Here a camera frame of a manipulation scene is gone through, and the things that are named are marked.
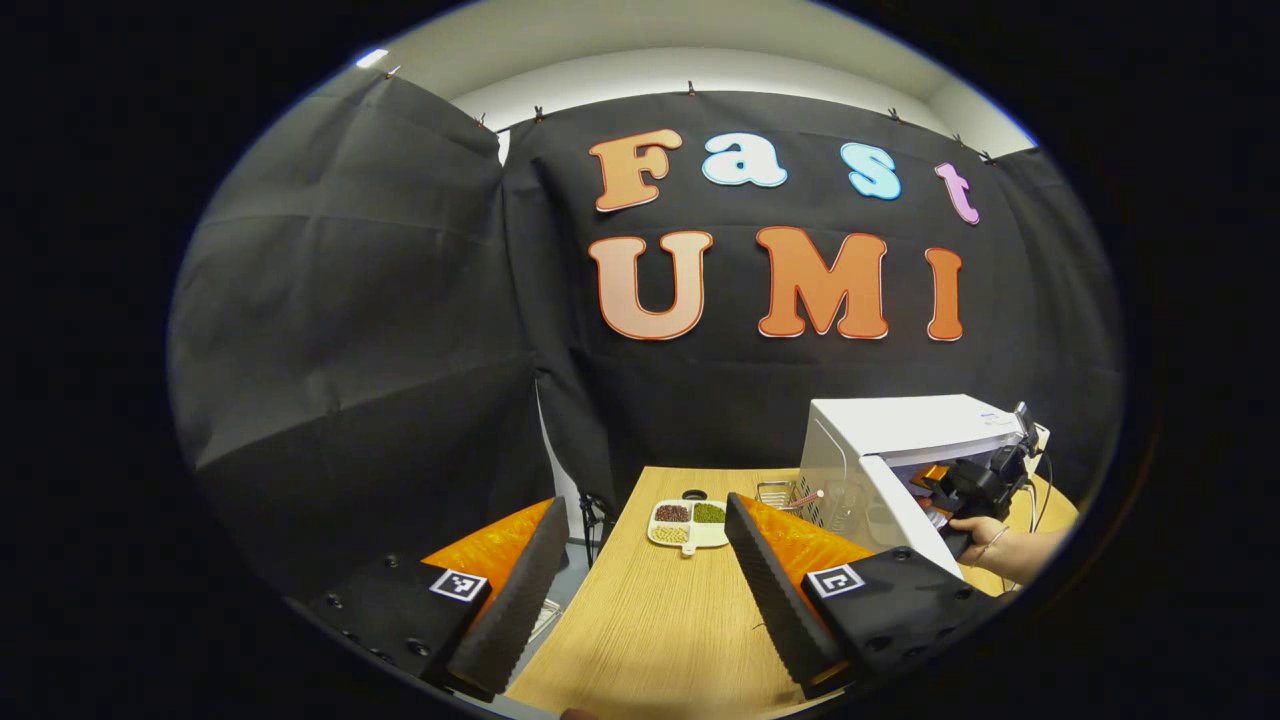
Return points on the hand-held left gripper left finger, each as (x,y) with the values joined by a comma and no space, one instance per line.
(520,600)

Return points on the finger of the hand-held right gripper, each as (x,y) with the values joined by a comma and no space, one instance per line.
(932,476)

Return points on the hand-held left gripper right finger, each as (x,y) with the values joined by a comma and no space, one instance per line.
(775,600)

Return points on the white microwave oven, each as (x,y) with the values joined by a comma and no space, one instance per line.
(900,425)

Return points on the white divided bean dish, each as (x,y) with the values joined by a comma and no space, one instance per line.
(715,535)

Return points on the black tripod stand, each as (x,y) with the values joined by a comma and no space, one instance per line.
(595,512)

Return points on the black backdrop cloth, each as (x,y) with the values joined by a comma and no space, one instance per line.
(350,300)

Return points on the ceiling light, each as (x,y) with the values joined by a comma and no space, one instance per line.
(372,58)

